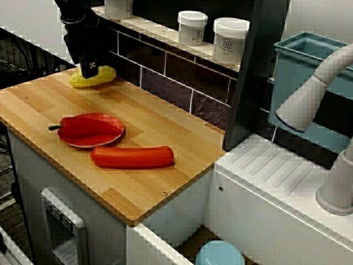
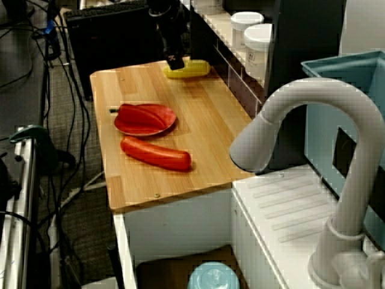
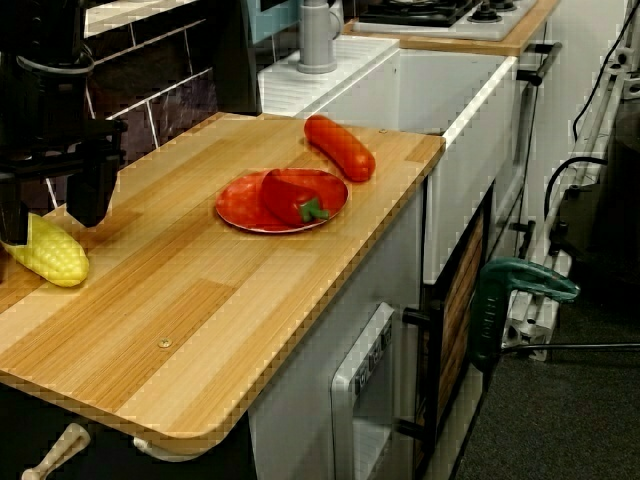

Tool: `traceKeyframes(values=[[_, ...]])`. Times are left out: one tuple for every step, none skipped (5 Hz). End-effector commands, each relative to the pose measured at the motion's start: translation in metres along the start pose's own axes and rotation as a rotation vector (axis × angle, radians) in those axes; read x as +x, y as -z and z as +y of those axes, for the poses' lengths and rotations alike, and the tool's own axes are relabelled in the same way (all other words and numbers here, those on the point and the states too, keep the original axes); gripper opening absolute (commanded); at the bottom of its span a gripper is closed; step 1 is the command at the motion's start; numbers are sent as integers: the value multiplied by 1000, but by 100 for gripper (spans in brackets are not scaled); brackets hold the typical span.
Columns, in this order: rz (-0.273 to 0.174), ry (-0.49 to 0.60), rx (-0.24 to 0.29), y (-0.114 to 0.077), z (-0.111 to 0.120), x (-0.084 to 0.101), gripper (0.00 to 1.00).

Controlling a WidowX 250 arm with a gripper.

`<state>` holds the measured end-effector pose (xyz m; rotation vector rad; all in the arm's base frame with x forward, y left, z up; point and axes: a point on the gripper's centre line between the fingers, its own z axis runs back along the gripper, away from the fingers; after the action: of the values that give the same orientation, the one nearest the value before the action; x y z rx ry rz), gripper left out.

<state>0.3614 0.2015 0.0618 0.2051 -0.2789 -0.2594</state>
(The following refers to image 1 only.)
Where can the grey toy faucet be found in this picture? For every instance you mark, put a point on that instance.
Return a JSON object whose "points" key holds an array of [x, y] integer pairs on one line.
{"points": [[303, 94]]}

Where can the dark tile backsplash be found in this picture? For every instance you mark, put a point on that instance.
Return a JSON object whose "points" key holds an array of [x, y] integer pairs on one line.
{"points": [[165, 71]]}

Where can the light blue bowl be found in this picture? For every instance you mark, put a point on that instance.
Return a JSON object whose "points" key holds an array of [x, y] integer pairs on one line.
{"points": [[219, 254]]}

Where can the aluminium frame rail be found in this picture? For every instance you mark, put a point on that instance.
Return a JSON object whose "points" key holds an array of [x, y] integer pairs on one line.
{"points": [[11, 248]]}

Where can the dark grey upright panel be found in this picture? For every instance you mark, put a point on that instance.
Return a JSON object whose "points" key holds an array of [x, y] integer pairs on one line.
{"points": [[256, 69]]}

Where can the red toy sausage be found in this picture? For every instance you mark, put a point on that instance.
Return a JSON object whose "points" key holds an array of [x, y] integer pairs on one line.
{"points": [[132, 158]]}

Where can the red toy chili pepper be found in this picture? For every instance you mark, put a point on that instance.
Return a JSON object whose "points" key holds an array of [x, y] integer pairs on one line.
{"points": [[85, 128]]}

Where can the cream shelf ledge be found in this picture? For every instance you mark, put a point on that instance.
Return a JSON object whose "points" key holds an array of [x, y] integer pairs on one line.
{"points": [[154, 27]]}

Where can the plain white container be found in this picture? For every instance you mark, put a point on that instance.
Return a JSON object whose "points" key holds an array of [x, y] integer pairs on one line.
{"points": [[118, 8]]}

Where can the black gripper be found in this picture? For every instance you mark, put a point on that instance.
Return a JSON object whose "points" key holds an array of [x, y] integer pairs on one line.
{"points": [[80, 38]]}

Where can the red round plate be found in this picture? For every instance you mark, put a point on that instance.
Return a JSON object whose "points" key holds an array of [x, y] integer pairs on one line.
{"points": [[91, 142]]}

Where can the white kitchen cabinet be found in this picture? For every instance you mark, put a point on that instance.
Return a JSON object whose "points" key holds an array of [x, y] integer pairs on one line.
{"points": [[104, 220]]}

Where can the yellow toy corn cob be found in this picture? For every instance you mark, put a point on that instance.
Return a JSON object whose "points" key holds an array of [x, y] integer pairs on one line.
{"points": [[106, 74]]}

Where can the teal plastic bin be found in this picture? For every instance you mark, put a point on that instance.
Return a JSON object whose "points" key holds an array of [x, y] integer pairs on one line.
{"points": [[286, 69]]}

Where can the white sink unit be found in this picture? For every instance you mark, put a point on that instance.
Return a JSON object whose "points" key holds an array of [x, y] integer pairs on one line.
{"points": [[262, 207]]}

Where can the white lidded jar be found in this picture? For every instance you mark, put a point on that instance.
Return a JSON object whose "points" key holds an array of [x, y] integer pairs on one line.
{"points": [[230, 41], [192, 27]]}

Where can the grey framed oven door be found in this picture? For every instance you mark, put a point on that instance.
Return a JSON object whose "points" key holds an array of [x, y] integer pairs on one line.
{"points": [[81, 232]]}

